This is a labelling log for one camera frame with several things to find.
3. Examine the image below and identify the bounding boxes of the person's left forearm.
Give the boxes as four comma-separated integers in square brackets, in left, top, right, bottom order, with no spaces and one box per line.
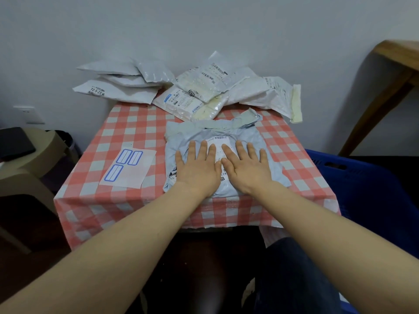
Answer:
[0,183,214,314]

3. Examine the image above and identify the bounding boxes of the sheet of blue-framed labels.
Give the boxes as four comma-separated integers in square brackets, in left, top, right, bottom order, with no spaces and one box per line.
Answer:
[99,148,157,189]

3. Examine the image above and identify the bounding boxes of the blue plastic crate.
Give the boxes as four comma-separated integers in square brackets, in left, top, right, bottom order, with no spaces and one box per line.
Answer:
[304,149,419,251]

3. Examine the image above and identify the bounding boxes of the person's right hand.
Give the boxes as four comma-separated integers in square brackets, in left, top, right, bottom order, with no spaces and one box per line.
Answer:
[221,141,273,195]

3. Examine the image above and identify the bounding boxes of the red white checked tablecloth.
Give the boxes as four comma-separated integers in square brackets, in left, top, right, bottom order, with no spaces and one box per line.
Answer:
[53,102,341,251]

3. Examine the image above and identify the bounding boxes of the beige plastic stool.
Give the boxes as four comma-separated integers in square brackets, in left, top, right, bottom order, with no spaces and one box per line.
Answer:
[0,127,81,255]

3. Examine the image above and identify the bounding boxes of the person's right forearm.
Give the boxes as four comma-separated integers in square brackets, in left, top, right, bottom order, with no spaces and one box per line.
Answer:
[240,180,419,314]

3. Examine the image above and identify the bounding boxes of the person's blue jeans leg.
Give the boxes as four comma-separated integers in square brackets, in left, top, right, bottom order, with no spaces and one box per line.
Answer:
[255,237,345,314]

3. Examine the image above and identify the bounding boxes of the wooden table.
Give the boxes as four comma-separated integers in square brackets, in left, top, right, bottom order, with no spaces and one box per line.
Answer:
[337,40,419,157]

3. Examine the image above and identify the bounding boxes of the black flat device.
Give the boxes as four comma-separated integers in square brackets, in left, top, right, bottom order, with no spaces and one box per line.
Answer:
[0,127,36,162]

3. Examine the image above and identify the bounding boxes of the grey-blue parcel bag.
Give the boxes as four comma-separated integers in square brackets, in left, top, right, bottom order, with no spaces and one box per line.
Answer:
[163,108,292,199]

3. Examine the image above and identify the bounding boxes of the person's left hand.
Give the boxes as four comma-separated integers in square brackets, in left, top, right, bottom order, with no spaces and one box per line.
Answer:
[175,139,223,198]

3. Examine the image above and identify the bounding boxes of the white wall socket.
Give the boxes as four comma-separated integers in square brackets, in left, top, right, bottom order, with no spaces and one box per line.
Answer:
[13,106,45,125]

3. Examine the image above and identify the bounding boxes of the pile of white mailer bags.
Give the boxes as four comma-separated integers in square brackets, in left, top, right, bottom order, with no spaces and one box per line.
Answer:
[72,50,302,124]

